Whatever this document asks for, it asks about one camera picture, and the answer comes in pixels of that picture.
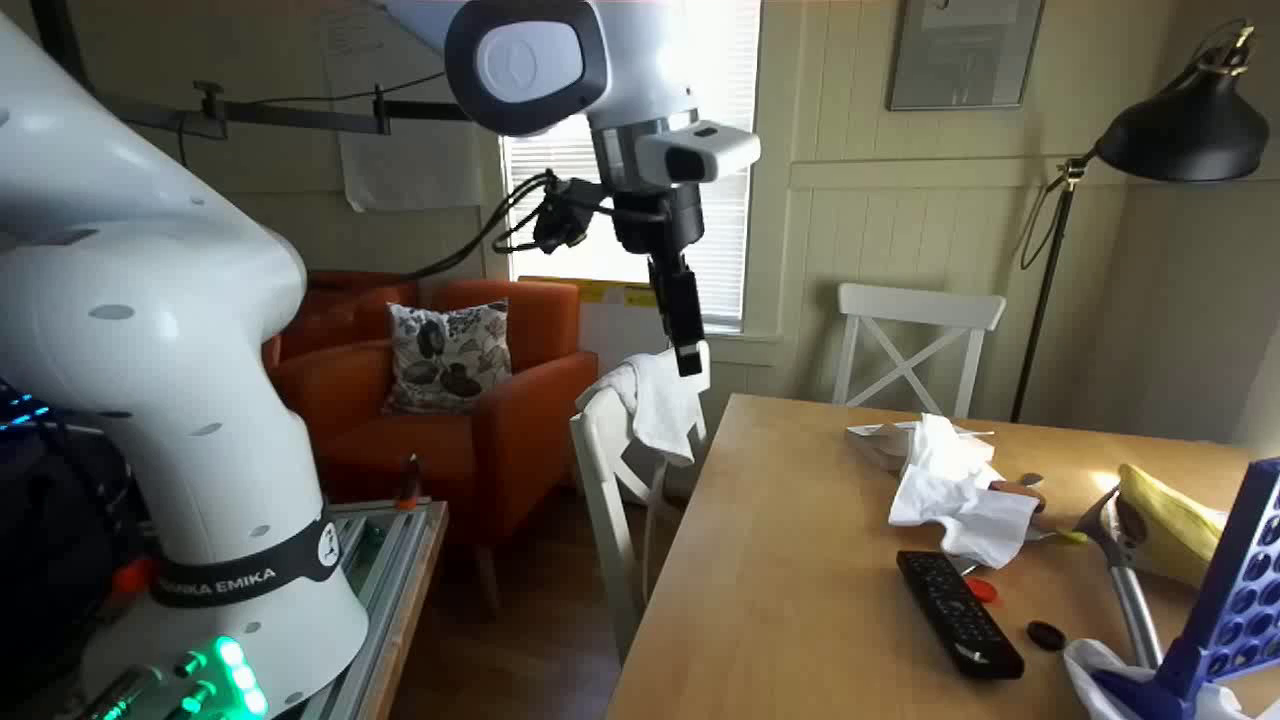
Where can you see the framed wall picture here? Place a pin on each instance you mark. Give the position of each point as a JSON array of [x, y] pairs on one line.
[[967, 54]]

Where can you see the blue plastic basket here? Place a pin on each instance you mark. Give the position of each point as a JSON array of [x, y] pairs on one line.
[[1233, 585]]

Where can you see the small red disc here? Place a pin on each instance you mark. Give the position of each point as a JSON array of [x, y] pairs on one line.
[[983, 588]]

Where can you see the white paper sheet on wall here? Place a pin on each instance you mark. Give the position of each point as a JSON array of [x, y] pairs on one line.
[[401, 167]]

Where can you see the orange armchair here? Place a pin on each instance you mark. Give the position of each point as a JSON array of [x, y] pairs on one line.
[[533, 442]]

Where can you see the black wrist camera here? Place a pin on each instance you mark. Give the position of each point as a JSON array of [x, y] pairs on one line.
[[569, 212]]

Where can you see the robot stand table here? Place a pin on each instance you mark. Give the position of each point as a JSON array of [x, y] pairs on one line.
[[401, 562]]

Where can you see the grey metal mounting bar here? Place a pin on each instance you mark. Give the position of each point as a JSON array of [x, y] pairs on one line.
[[266, 116]]

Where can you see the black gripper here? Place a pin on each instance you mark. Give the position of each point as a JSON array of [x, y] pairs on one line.
[[658, 221]]

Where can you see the white chair with crossed back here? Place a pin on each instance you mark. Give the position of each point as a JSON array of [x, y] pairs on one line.
[[920, 304]]

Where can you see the black floor lamp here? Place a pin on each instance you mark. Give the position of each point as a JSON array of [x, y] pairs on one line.
[[1185, 133]]

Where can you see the black remote control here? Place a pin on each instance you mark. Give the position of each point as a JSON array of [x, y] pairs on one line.
[[963, 619]]

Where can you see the yellow banana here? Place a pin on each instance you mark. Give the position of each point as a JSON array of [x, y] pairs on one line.
[[1173, 524]]

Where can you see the small black disc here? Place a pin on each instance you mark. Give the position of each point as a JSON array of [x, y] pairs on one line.
[[1047, 634]]

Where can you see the white towel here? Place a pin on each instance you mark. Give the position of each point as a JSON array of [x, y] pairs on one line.
[[663, 400]]

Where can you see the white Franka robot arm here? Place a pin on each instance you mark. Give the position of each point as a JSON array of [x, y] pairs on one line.
[[133, 304]]

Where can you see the window with white blind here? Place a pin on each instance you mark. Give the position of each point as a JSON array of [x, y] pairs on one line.
[[727, 82]]

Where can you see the metal tongs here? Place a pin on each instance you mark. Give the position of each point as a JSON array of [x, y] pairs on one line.
[[1129, 585]]

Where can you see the leaf patterned cushion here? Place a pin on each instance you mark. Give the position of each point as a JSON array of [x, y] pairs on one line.
[[447, 355]]

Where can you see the plain white wooden chair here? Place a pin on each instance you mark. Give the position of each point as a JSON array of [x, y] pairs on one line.
[[602, 464]]

